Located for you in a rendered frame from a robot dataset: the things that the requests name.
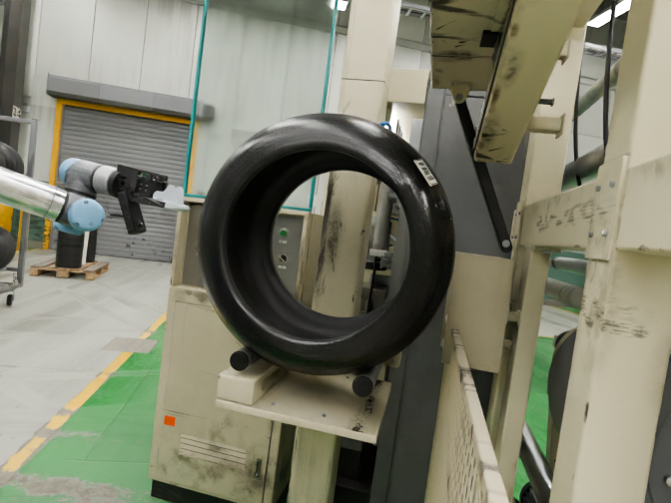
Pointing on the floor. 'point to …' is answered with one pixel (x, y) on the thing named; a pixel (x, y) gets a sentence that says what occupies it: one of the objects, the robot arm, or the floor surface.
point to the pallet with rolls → (73, 257)
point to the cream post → (346, 223)
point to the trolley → (23, 212)
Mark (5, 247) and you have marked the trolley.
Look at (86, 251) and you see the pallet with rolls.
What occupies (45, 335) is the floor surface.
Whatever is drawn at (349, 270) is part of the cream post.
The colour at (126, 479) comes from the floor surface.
